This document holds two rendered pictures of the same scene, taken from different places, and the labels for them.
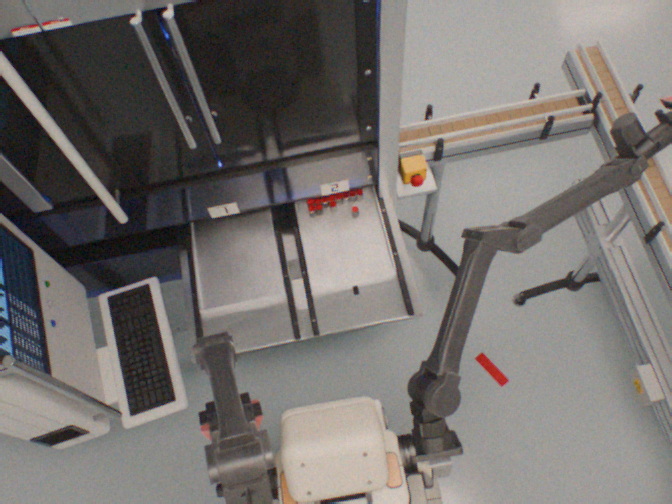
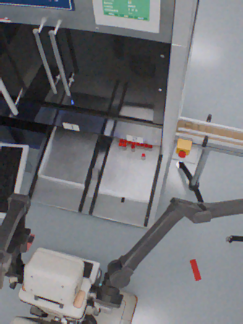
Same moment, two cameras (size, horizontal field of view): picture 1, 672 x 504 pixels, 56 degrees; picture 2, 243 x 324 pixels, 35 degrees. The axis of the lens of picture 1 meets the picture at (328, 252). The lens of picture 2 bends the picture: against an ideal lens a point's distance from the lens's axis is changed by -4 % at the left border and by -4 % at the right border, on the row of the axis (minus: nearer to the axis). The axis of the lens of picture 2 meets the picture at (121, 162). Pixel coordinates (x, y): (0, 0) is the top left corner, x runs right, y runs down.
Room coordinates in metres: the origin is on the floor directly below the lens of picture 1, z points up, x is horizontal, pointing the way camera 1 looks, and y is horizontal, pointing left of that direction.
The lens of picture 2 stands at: (0.11, -0.31, 2.84)
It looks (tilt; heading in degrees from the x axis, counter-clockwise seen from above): 67 degrees down; 22
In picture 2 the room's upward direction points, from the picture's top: 6 degrees counter-clockwise
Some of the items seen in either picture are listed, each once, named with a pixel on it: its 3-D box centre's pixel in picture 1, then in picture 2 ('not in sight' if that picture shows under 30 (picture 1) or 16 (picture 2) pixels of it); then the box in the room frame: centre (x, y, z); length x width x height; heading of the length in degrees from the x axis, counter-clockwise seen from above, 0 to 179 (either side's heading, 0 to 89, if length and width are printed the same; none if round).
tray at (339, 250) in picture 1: (342, 231); (131, 164); (0.89, -0.05, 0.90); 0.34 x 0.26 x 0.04; 3
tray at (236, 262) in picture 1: (235, 253); (69, 151); (0.87, 0.29, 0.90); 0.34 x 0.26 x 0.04; 3
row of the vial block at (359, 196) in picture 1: (335, 200); (136, 145); (1.00, -0.05, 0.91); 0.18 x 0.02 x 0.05; 93
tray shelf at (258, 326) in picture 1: (294, 266); (97, 171); (0.81, 0.11, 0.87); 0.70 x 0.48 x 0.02; 93
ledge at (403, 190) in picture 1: (412, 176); (185, 149); (1.06, -0.31, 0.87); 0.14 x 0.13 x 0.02; 3
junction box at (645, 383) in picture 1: (645, 385); not in sight; (0.34, -0.97, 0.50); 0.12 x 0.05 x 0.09; 3
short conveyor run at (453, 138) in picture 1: (486, 126); (237, 139); (1.17, -0.58, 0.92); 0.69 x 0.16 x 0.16; 93
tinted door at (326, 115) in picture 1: (286, 84); (113, 79); (0.98, 0.03, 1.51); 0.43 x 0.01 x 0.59; 93
